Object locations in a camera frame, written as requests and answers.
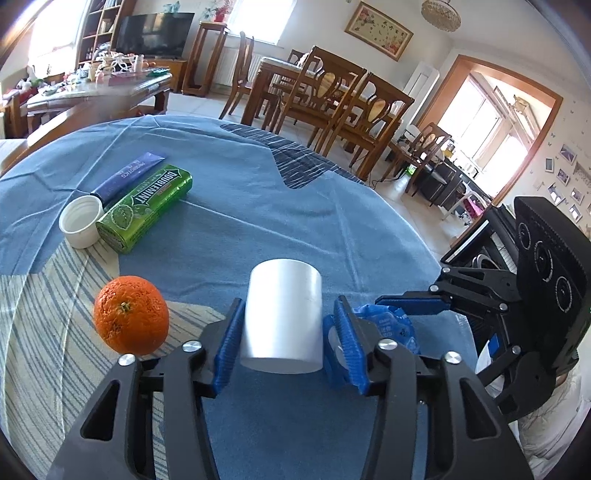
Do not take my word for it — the blue tissue packet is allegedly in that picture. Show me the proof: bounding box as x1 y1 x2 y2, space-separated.
321 303 421 386

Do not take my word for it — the white paper cup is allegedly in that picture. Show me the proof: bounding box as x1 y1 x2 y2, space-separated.
240 259 322 375

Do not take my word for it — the orange fruit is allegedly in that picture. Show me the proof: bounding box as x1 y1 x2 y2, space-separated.
93 276 169 356

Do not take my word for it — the blue tablecloth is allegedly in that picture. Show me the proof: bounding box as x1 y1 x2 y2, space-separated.
1 116 441 479

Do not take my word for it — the green gum pack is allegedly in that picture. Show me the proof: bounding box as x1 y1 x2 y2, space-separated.
96 164 192 254

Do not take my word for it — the wooden dining chair near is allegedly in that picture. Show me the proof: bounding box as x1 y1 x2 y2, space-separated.
317 72 415 181

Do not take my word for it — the wooden dining chair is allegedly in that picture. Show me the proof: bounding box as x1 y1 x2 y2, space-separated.
270 46 367 153
317 72 415 181

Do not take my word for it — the small white cup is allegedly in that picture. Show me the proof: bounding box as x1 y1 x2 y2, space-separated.
58 195 104 250

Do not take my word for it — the purple tube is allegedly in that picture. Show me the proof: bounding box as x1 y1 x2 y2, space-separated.
91 152 164 205

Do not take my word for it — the wooden dining table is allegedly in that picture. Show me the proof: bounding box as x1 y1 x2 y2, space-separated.
240 46 414 156

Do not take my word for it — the wooden dining chair far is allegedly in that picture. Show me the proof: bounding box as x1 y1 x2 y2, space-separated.
270 46 367 153

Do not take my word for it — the ceiling lamp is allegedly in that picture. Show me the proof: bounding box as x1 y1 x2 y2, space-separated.
421 0 462 33

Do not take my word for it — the wooden side stand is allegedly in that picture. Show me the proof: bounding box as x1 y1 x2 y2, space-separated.
181 21 228 97

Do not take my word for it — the framed floral painting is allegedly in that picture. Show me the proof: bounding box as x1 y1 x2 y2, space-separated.
345 1 414 61

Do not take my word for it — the wooden coffee table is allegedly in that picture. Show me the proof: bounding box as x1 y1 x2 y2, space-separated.
26 70 172 134

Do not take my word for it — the wooden tv cabinet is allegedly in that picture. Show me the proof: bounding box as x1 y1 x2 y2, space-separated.
142 57 188 93

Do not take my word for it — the black television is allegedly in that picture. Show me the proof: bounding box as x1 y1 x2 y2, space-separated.
113 13 194 59

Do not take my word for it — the wooden bookshelf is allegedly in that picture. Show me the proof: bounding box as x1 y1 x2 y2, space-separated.
75 0 136 68

